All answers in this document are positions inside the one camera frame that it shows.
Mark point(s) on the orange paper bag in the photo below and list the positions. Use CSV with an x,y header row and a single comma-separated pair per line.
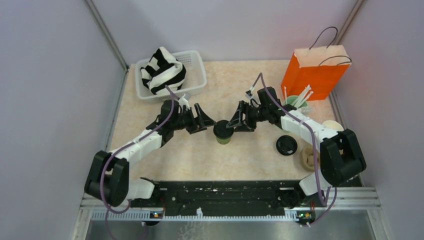
x,y
320,67

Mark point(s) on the stack of paper cups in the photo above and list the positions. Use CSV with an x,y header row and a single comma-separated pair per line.
x,y
332,124

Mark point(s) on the black white striped cloth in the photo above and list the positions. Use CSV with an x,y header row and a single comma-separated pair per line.
x,y
163,71

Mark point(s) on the green straw holder cup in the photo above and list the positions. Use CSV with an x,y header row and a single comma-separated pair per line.
x,y
293,99

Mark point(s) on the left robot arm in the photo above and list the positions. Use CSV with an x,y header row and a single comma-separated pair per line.
x,y
108,179

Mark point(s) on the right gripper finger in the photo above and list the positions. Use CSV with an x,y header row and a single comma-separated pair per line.
x,y
238,117
244,128

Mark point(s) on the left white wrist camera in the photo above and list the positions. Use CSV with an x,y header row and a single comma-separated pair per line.
x,y
184,101

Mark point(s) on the white wrapped straws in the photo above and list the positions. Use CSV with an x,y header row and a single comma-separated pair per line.
x,y
303,96

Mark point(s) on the white plastic basket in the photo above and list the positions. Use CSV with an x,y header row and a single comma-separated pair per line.
x,y
195,78

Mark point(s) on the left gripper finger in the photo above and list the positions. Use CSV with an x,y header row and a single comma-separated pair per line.
x,y
197,128
202,119

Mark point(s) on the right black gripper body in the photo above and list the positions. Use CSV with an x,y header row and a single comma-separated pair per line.
x,y
252,115

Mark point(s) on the green paper coffee cup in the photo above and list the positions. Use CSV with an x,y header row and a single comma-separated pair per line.
x,y
223,141

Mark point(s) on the cardboard cup carrier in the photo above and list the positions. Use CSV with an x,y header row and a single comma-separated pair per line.
x,y
307,158

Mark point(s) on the black lid on table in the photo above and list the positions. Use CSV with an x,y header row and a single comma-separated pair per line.
x,y
286,145

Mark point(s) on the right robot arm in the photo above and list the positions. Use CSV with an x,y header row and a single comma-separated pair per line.
x,y
341,157

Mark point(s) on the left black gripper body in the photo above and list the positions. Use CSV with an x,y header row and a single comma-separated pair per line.
x,y
188,121

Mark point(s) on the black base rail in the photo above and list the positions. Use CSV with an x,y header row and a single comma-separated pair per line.
x,y
234,198

